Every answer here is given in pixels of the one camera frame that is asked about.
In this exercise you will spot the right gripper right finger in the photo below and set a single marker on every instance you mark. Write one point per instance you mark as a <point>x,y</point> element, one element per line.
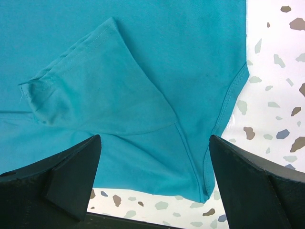
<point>257,193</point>

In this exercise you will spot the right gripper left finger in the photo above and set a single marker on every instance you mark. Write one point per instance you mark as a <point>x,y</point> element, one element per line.
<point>52,193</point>

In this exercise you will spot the teal t shirt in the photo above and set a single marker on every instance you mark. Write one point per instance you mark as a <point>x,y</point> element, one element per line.
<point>154,78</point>

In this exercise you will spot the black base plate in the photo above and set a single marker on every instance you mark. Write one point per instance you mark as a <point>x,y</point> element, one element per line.
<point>119,221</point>

